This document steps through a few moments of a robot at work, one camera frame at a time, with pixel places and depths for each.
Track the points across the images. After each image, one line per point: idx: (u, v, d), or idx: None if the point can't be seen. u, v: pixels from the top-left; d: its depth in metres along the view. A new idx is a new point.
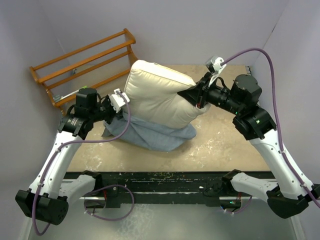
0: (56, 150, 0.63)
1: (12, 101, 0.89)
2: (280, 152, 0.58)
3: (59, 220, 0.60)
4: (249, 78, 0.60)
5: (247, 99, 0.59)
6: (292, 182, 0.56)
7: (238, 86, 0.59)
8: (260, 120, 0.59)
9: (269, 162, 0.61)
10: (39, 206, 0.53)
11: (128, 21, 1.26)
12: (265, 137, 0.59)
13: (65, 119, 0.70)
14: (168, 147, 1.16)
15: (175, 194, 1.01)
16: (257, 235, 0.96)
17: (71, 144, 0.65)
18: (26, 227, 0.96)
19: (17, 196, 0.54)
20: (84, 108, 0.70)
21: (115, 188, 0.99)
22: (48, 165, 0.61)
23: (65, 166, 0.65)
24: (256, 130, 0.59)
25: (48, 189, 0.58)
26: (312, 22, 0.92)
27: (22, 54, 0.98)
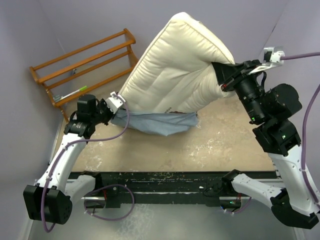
0: (63, 148, 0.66)
1: (12, 102, 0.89)
2: (301, 170, 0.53)
3: (65, 219, 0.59)
4: (290, 93, 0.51)
5: (283, 115, 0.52)
6: (306, 200, 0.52)
7: (278, 101, 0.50)
8: (286, 135, 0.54)
9: (286, 176, 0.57)
10: (48, 198, 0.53)
11: (128, 21, 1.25)
12: (288, 154, 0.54)
13: (70, 125, 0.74)
14: (163, 132, 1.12)
15: (175, 194, 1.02)
16: (257, 235, 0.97)
17: (77, 144, 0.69)
18: (26, 226, 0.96)
19: (25, 191, 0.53)
20: (85, 113, 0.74)
21: (115, 188, 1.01)
22: (56, 161, 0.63)
23: (71, 163, 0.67)
24: (281, 146, 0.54)
25: (56, 182, 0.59)
26: (312, 23, 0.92)
27: (21, 55, 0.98)
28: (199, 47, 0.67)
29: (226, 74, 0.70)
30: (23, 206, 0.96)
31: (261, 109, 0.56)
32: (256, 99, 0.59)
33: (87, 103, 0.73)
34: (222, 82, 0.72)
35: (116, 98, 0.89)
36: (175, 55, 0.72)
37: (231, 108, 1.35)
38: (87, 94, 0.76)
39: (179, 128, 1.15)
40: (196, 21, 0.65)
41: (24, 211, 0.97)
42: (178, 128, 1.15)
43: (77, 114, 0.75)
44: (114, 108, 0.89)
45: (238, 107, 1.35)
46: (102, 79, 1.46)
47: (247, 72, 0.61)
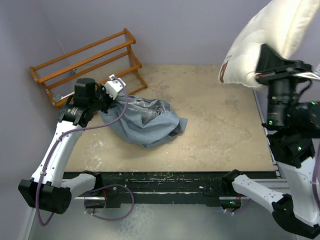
0: (57, 139, 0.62)
1: (12, 102, 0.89)
2: (311, 183, 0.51)
3: (63, 209, 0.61)
4: None
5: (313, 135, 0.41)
6: (312, 211, 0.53)
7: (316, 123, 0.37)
8: (301, 147, 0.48)
9: (294, 185, 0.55)
10: (42, 194, 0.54)
11: (128, 21, 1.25)
12: (301, 166, 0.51)
13: (64, 110, 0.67)
14: (148, 141, 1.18)
15: (175, 194, 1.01)
16: (257, 235, 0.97)
17: (72, 134, 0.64)
18: (26, 226, 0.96)
19: (20, 186, 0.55)
20: (83, 98, 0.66)
21: (115, 188, 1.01)
22: (49, 154, 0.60)
23: (67, 155, 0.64)
24: (296, 159, 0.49)
25: (51, 177, 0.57)
26: None
27: (21, 55, 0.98)
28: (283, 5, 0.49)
29: (267, 65, 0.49)
30: (23, 207, 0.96)
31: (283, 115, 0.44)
32: (284, 105, 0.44)
33: (85, 87, 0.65)
34: (258, 71, 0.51)
35: (115, 81, 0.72)
36: (264, 15, 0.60)
37: (231, 108, 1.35)
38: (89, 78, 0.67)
39: (163, 133, 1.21)
40: None
41: (24, 211, 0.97)
42: (159, 143, 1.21)
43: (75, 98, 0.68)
44: (114, 95, 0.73)
45: (238, 107, 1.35)
46: (102, 79, 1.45)
47: (293, 71, 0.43)
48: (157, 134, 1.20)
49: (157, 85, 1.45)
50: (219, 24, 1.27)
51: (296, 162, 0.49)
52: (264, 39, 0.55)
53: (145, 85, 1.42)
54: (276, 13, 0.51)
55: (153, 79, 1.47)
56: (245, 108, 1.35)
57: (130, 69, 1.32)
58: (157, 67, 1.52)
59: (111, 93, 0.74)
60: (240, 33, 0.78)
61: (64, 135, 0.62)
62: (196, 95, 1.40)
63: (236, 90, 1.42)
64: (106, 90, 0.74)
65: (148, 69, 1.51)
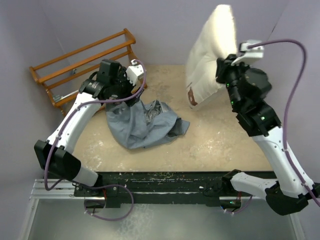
0: (75, 108, 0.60)
1: (12, 102, 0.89)
2: (284, 150, 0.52)
3: (70, 176, 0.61)
4: (260, 74, 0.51)
5: (255, 95, 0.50)
6: (293, 182, 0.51)
7: (248, 81, 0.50)
8: (265, 117, 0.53)
9: (271, 161, 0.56)
10: (55, 157, 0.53)
11: (128, 21, 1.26)
12: (270, 134, 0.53)
13: (86, 83, 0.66)
14: (144, 143, 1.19)
15: (175, 194, 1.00)
16: (257, 235, 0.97)
17: (90, 105, 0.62)
18: (27, 227, 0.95)
19: (36, 145, 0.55)
20: (106, 75, 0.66)
21: (115, 188, 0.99)
22: (67, 119, 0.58)
23: (82, 126, 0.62)
24: (261, 126, 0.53)
25: (65, 142, 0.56)
26: (310, 23, 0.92)
27: (21, 55, 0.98)
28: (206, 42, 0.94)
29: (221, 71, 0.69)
30: (23, 207, 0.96)
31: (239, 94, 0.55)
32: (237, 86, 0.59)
33: (111, 65, 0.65)
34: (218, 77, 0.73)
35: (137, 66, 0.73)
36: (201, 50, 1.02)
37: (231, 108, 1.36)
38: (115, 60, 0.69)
39: (162, 132, 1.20)
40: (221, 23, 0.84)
41: (24, 211, 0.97)
42: (156, 143, 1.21)
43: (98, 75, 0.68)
44: (134, 79, 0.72)
45: None
46: None
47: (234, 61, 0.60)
48: (154, 136, 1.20)
49: (157, 85, 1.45)
50: None
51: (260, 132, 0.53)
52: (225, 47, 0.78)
53: (145, 85, 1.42)
54: (210, 42, 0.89)
55: (153, 79, 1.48)
56: None
57: None
58: (157, 67, 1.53)
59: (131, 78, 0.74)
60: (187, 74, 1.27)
61: (83, 105, 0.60)
62: None
63: None
64: (127, 76, 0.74)
65: (148, 69, 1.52)
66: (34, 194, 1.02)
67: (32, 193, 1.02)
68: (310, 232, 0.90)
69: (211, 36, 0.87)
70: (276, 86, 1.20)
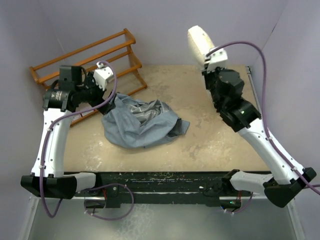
0: (48, 130, 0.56)
1: (12, 102, 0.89)
2: (268, 139, 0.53)
3: (70, 192, 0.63)
4: (233, 74, 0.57)
5: (231, 92, 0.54)
6: (282, 168, 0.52)
7: (222, 80, 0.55)
8: (245, 111, 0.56)
9: (259, 151, 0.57)
10: (48, 186, 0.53)
11: (128, 21, 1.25)
12: (251, 125, 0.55)
13: (48, 93, 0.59)
14: (144, 143, 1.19)
15: (175, 194, 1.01)
16: (256, 235, 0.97)
17: (63, 121, 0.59)
18: (26, 227, 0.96)
19: (22, 182, 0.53)
20: (69, 81, 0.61)
21: (115, 188, 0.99)
22: (44, 147, 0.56)
23: (61, 145, 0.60)
24: (242, 120, 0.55)
25: (52, 169, 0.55)
26: (309, 23, 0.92)
27: (21, 55, 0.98)
28: None
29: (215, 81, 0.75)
30: (23, 207, 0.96)
31: (218, 93, 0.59)
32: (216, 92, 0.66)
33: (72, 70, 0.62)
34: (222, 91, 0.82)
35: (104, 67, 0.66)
36: None
37: None
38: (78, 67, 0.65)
39: (162, 133, 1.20)
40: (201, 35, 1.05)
41: (24, 211, 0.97)
42: (156, 143, 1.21)
43: (60, 84, 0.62)
44: (103, 82, 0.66)
45: None
46: None
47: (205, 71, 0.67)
48: (155, 136, 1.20)
49: (157, 85, 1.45)
50: (219, 25, 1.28)
51: (241, 124, 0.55)
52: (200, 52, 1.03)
53: (145, 85, 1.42)
54: None
55: (153, 79, 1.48)
56: None
57: (130, 69, 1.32)
58: (157, 67, 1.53)
59: (100, 82, 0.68)
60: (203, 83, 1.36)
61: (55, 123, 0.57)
62: (196, 95, 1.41)
63: None
64: (96, 82, 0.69)
65: (148, 69, 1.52)
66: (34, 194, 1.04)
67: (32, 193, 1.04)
68: (309, 232, 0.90)
69: None
70: (276, 86, 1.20)
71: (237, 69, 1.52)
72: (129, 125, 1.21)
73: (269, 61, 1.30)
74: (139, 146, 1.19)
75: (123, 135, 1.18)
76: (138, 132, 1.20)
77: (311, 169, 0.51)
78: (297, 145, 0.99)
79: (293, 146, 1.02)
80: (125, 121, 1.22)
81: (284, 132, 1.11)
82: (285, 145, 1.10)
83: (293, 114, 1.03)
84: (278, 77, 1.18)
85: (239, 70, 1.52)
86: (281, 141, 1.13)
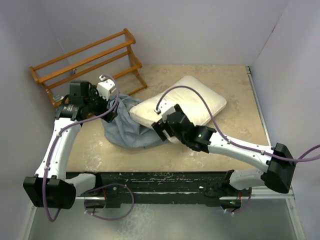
0: (57, 135, 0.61)
1: (12, 102, 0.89)
2: (229, 142, 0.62)
3: (70, 203, 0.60)
4: (175, 113, 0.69)
5: (184, 127, 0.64)
6: (254, 156, 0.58)
7: (169, 122, 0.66)
8: (202, 134, 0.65)
9: (232, 156, 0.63)
10: (50, 188, 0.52)
11: (128, 21, 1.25)
12: (212, 142, 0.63)
13: (61, 107, 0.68)
14: (144, 144, 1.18)
15: (175, 194, 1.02)
16: (257, 235, 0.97)
17: (71, 129, 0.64)
18: (27, 226, 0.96)
19: (24, 182, 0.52)
20: (79, 95, 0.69)
21: (115, 188, 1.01)
22: (52, 149, 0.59)
23: (67, 150, 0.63)
24: (203, 140, 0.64)
25: (56, 170, 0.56)
26: (310, 23, 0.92)
27: (21, 55, 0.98)
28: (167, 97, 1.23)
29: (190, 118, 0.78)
30: (23, 207, 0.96)
31: (176, 134, 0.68)
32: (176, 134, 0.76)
33: (80, 86, 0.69)
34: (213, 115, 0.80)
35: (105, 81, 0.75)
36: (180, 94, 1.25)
37: (231, 108, 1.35)
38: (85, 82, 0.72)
39: None
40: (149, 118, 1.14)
41: (24, 211, 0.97)
42: (156, 143, 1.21)
43: (70, 98, 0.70)
44: (106, 93, 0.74)
45: (238, 107, 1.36)
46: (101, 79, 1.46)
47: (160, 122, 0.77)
48: (155, 136, 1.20)
49: (157, 85, 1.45)
50: (219, 25, 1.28)
51: (205, 145, 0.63)
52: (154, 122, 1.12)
53: (145, 85, 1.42)
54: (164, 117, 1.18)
55: (153, 79, 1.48)
56: (245, 108, 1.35)
57: (130, 69, 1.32)
58: (157, 67, 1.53)
59: (103, 94, 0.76)
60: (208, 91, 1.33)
61: (64, 130, 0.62)
62: None
63: (236, 90, 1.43)
64: (99, 93, 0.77)
65: (148, 69, 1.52)
66: None
67: None
68: (309, 232, 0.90)
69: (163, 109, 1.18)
70: (276, 86, 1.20)
71: (237, 69, 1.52)
72: (128, 126, 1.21)
73: (269, 61, 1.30)
74: (139, 146, 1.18)
75: (123, 136, 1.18)
76: (138, 133, 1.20)
77: (280, 145, 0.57)
78: (298, 145, 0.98)
79: (294, 146, 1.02)
80: (125, 122, 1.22)
81: (285, 132, 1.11)
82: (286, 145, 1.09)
83: (293, 115, 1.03)
84: (278, 78, 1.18)
85: (239, 69, 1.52)
86: (282, 141, 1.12)
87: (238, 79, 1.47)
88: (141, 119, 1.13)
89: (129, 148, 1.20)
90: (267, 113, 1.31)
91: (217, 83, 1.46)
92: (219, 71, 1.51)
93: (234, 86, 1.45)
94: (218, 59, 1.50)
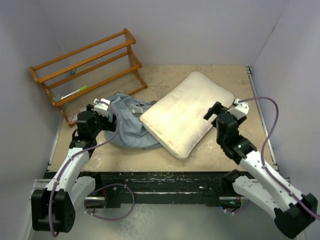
0: (69, 158, 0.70)
1: (12, 101, 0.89)
2: (263, 167, 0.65)
3: (68, 226, 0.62)
4: (227, 115, 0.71)
5: (229, 131, 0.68)
6: (280, 193, 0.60)
7: (219, 120, 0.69)
8: (241, 145, 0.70)
9: (259, 180, 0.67)
10: (55, 200, 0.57)
11: (128, 21, 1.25)
12: (248, 157, 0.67)
13: (74, 141, 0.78)
14: (144, 144, 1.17)
15: (175, 194, 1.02)
16: (256, 235, 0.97)
17: (82, 155, 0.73)
18: (26, 227, 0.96)
19: (33, 195, 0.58)
20: (87, 130, 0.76)
21: (115, 188, 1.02)
22: (63, 168, 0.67)
23: (76, 173, 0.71)
24: (239, 151, 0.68)
25: (63, 185, 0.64)
26: (311, 22, 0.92)
27: (20, 54, 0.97)
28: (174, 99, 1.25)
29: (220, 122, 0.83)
30: (23, 207, 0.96)
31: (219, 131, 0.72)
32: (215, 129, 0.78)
33: (86, 122, 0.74)
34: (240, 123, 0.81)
35: (100, 102, 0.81)
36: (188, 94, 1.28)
37: None
38: (83, 113, 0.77)
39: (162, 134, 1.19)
40: (158, 122, 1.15)
41: (24, 211, 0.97)
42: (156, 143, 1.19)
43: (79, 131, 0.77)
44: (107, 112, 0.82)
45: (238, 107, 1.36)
46: (102, 78, 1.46)
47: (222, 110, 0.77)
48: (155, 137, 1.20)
49: (157, 85, 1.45)
50: (219, 25, 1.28)
51: (240, 157, 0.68)
52: (162, 127, 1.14)
53: (145, 85, 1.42)
54: (174, 118, 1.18)
55: (153, 79, 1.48)
56: None
57: (130, 69, 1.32)
58: (157, 67, 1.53)
59: (103, 113, 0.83)
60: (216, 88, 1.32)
61: (76, 154, 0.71)
62: None
63: (236, 90, 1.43)
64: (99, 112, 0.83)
65: (148, 69, 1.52)
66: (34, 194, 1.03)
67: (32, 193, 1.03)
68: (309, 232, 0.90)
69: (172, 113, 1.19)
70: (276, 86, 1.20)
71: (237, 69, 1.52)
72: (130, 127, 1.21)
73: (269, 61, 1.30)
74: (138, 146, 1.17)
75: (123, 136, 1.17)
76: (139, 133, 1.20)
77: (310, 195, 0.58)
78: (298, 144, 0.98)
79: (294, 145, 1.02)
80: (126, 122, 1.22)
81: (285, 131, 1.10)
82: (286, 145, 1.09)
83: (294, 114, 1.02)
84: (278, 78, 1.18)
85: (239, 69, 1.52)
86: (283, 141, 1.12)
87: (238, 79, 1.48)
88: (153, 128, 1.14)
89: (129, 148, 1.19)
90: (267, 112, 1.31)
91: (217, 83, 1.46)
92: (219, 71, 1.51)
93: (234, 86, 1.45)
94: (218, 59, 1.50)
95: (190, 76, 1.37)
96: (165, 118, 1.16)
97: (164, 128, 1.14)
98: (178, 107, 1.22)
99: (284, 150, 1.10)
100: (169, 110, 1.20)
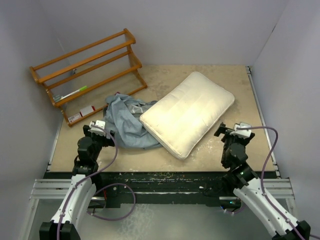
0: (73, 187, 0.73)
1: (12, 101, 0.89)
2: (263, 194, 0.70)
3: None
4: (239, 147, 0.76)
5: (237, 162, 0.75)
6: (278, 219, 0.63)
7: (231, 152, 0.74)
8: (243, 172, 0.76)
9: (261, 207, 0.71)
10: (62, 234, 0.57)
11: (128, 21, 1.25)
12: (249, 183, 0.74)
13: (76, 167, 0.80)
14: (144, 144, 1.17)
15: (175, 194, 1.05)
16: (256, 235, 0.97)
17: (84, 182, 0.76)
18: (26, 226, 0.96)
19: (40, 229, 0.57)
20: (88, 156, 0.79)
21: (115, 188, 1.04)
22: (67, 198, 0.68)
23: (79, 202, 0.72)
24: (241, 178, 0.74)
25: (69, 217, 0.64)
26: (311, 22, 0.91)
27: (20, 54, 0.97)
28: (174, 99, 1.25)
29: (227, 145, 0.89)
30: (23, 206, 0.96)
31: (228, 159, 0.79)
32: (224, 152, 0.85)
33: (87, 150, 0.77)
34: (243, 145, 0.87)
35: (95, 126, 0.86)
36: (188, 94, 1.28)
37: (231, 108, 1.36)
38: (83, 140, 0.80)
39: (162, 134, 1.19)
40: (158, 122, 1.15)
41: (24, 211, 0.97)
42: (156, 143, 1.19)
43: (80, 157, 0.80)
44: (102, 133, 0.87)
45: (237, 107, 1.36)
46: (102, 78, 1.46)
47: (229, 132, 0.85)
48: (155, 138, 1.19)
49: (157, 85, 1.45)
50: (219, 25, 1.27)
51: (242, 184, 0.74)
52: (162, 127, 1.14)
53: (145, 85, 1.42)
54: (174, 119, 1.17)
55: (153, 79, 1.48)
56: (245, 108, 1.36)
57: (130, 69, 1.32)
58: (157, 67, 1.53)
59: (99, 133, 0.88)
60: (216, 88, 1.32)
61: (79, 183, 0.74)
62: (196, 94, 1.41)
63: (236, 91, 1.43)
64: (96, 132, 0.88)
65: (148, 69, 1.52)
66: (34, 194, 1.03)
67: (32, 193, 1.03)
68: None
69: (172, 113, 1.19)
70: (276, 86, 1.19)
71: (237, 69, 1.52)
72: (130, 127, 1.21)
73: (269, 60, 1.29)
74: (138, 146, 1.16)
75: (123, 136, 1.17)
76: (139, 133, 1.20)
77: (304, 222, 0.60)
78: (298, 144, 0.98)
79: (294, 145, 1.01)
80: (126, 122, 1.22)
81: (285, 131, 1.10)
82: (286, 145, 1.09)
83: (294, 114, 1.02)
84: (278, 77, 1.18)
85: (239, 69, 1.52)
86: (283, 140, 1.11)
87: (238, 79, 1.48)
88: (153, 129, 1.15)
89: (129, 148, 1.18)
90: (267, 112, 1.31)
91: (217, 83, 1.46)
92: (219, 71, 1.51)
93: (234, 86, 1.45)
94: (218, 59, 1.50)
95: (190, 76, 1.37)
96: (165, 118, 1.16)
97: (164, 129, 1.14)
98: (178, 107, 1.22)
99: (284, 150, 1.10)
100: (169, 110, 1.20)
